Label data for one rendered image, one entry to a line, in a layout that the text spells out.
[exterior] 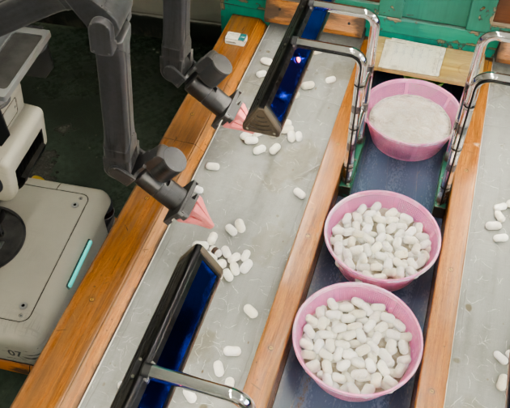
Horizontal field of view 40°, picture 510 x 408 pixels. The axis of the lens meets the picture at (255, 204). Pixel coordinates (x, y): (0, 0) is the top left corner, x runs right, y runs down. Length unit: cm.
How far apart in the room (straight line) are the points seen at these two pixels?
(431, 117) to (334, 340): 75
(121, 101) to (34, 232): 108
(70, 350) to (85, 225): 89
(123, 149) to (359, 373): 65
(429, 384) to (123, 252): 72
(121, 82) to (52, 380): 60
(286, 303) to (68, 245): 97
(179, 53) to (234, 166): 33
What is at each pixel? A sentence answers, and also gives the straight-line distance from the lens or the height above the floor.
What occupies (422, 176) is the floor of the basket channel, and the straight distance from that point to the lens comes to 191.
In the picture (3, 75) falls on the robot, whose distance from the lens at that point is 169.
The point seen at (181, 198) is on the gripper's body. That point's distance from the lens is 153.
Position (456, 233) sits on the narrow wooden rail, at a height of 76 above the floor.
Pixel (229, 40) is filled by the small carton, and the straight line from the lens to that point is 214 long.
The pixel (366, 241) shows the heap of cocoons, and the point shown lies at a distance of 167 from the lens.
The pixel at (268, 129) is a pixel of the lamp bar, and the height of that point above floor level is 106.
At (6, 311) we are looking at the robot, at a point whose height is 28.
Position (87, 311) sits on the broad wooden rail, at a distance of 155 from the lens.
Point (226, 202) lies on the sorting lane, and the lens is 172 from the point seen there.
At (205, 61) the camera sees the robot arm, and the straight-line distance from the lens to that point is 167.
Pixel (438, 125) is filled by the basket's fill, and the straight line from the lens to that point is 198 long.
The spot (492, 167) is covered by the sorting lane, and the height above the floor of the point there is 74.
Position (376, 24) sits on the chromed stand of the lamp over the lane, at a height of 109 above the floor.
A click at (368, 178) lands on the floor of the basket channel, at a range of 188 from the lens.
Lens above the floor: 204
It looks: 49 degrees down
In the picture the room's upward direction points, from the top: 1 degrees counter-clockwise
